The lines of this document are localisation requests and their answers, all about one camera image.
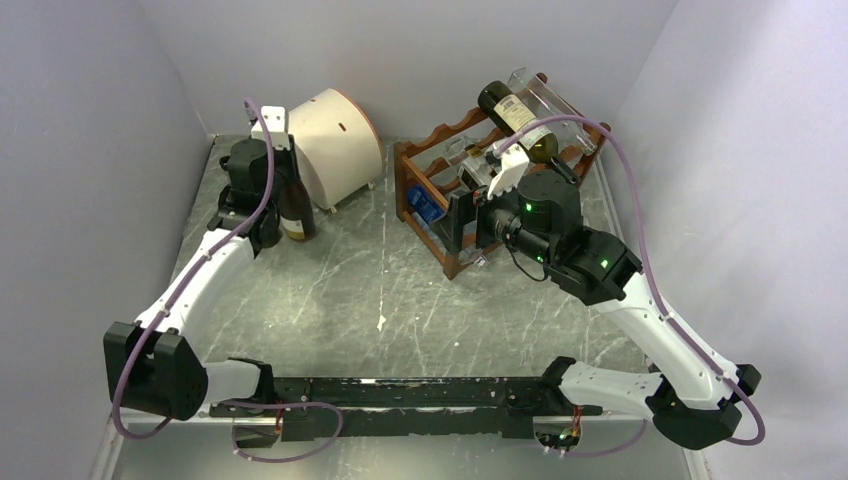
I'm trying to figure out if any blue bottle in rack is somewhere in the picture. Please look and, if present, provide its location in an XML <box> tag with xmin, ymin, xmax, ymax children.
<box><xmin>407</xmin><ymin>185</ymin><xmax>445</xmax><ymax>234</ymax></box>

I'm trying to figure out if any cream cylindrical container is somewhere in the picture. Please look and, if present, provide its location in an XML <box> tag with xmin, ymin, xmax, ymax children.
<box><xmin>287</xmin><ymin>88</ymin><xmax>385</xmax><ymax>212</ymax></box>

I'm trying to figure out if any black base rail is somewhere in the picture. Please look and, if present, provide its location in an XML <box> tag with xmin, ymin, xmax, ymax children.
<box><xmin>209</xmin><ymin>377</ymin><xmax>602</xmax><ymax>442</ymax></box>

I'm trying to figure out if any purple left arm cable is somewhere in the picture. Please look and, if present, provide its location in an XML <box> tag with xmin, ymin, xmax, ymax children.
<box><xmin>109</xmin><ymin>97</ymin><xmax>346</xmax><ymax>465</ymax></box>

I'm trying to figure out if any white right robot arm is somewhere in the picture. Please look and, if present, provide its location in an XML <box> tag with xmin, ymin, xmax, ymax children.
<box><xmin>432</xmin><ymin>171</ymin><xmax>761</xmax><ymax>450</ymax></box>

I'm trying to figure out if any dark wine bottle cream label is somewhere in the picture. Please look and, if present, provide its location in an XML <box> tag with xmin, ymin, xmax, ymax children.
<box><xmin>275</xmin><ymin>150</ymin><xmax>316</xmax><ymax>242</ymax></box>

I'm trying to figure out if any clear empty glass bottle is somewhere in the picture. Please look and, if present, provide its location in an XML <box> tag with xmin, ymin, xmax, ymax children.
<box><xmin>507</xmin><ymin>67</ymin><xmax>597</xmax><ymax>155</ymax></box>

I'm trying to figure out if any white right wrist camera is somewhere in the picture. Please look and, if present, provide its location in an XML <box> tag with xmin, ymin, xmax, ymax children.
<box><xmin>485</xmin><ymin>144</ymin><xmax>530</xmax><ymax>201</ymax></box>

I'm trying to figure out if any brown wooden wine rack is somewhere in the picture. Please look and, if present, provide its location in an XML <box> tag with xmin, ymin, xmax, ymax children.
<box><xmin>393</xmin><ymin>68</ymin><xmax>606</xmax><ymax>280</ymax></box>

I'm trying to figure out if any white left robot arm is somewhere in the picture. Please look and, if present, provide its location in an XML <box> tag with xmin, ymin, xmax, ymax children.
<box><xmin>103</xmin><ymin>137</ymin><xmax>296</xmax><ymax>420</ymax></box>

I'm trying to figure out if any green wine bottle white label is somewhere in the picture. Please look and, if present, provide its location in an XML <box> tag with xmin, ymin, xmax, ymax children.
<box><xmin>476</xmin><ymin>80</ymin><xmax>584</xmax><ymax>187</ymax></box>

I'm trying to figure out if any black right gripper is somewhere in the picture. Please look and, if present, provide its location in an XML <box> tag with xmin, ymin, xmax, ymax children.
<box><xmin>430</xmin><ymin>168</ymin><xmax>557</xmax><ymax>268</ymax></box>

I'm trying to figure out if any clear bottle in lower rack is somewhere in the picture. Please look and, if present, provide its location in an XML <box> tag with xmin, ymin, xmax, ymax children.
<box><xmin>446</xmin><ymin>136</ymin><xmax>495</xmax><ymax>191</ymax></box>

